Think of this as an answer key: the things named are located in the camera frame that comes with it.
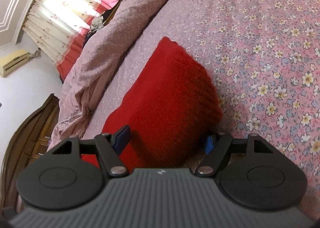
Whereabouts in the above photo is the pink crumpled duvet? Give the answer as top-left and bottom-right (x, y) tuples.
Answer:
(48, 0), (167, 149)

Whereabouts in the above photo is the beige air conditioner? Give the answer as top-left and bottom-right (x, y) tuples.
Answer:
(1, 49), (30, 77)

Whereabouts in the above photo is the dark clothes pile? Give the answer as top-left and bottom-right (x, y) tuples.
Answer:
(83, 0), (122, 46)

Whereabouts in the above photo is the pink floral bed sheet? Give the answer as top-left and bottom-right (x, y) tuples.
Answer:
(84, 0), (319, 218)

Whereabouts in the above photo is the white and red curtain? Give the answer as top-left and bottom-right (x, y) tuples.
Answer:
(23, 0), (120, 79)

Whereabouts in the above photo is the dark wooden footboard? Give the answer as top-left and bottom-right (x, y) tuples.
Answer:
(1, 94), (59, 216)

